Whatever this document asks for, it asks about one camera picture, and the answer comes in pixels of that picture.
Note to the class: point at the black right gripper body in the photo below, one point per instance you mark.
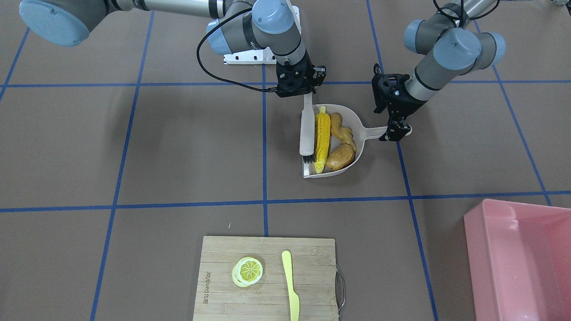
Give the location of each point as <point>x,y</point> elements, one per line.
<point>318,74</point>

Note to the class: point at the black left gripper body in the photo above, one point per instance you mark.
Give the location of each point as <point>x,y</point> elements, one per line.
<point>403,105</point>

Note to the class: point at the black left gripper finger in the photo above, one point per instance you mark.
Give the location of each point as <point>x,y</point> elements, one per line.
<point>397,128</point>

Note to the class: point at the beige plastic dustpan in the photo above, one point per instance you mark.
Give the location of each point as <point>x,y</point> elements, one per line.
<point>332,139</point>

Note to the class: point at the beige hand brush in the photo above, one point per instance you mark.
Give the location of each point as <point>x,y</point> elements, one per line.
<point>307,130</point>

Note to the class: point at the yellow toy corn cob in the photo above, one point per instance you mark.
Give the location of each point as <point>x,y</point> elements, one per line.
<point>322,142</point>

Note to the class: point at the tan toy ginger root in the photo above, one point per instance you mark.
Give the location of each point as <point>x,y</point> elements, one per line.
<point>342,134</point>

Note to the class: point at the brown toy potato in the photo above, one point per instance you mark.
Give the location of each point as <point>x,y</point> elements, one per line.
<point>341,157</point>

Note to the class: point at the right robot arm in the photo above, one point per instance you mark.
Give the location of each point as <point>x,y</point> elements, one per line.
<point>70,22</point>

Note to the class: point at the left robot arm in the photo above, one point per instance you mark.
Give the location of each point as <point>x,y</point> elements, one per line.
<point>449,50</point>

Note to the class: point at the pink plastic bin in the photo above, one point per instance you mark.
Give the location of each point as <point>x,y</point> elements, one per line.
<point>520,261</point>

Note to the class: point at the yellow plastic knife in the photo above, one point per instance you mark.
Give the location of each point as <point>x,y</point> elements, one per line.
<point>293,299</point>

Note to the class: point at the yellow lemon slice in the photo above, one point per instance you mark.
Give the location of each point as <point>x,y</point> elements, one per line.
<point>247,272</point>

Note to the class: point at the bamboo cutting board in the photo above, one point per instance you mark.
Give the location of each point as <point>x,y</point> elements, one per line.
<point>315,280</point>

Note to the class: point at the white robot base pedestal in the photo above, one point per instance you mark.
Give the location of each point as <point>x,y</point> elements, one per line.
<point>250,57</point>

